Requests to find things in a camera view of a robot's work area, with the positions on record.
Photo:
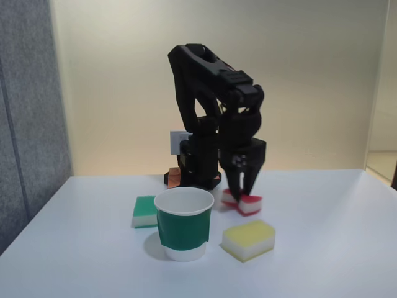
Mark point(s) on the white paper cup green band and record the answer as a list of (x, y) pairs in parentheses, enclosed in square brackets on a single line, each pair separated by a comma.
[(183, 229)]

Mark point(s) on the yellow and white sponge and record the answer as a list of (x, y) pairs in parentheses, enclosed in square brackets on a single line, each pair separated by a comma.
[(249, 237)]

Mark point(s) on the grey fabric partition panel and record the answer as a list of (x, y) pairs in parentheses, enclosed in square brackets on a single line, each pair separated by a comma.
[(31, 124)]

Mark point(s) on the orange tape piece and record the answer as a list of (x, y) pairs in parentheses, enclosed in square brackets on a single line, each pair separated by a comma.
[(217, 177), (173, 178)]

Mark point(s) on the red and white sponge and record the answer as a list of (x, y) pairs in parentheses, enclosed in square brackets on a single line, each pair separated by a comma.
[(249, 205)]

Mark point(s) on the green and white sponge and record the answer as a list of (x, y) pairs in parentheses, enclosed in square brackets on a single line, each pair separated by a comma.
[(144, 212)]

